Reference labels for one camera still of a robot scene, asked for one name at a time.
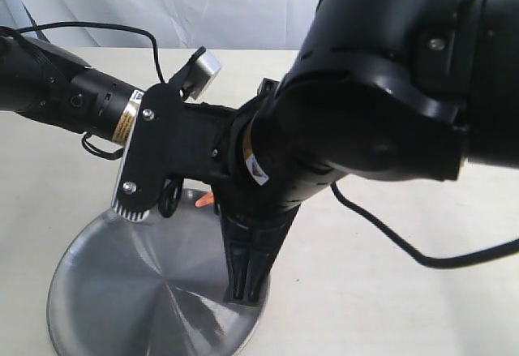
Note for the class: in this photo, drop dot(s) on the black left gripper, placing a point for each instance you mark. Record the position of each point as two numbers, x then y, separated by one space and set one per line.
170 139

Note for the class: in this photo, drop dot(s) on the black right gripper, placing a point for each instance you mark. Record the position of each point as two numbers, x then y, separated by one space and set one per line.
281 153

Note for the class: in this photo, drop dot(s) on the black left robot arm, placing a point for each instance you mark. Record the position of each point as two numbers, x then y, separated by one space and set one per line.
50 85

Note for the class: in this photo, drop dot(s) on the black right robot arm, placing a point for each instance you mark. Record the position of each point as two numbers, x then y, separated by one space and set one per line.
386 90

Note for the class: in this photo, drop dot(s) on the round steel plate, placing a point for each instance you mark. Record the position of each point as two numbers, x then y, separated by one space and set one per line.
151 288

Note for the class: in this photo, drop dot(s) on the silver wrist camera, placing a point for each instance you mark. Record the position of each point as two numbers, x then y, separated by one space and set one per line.
197 74

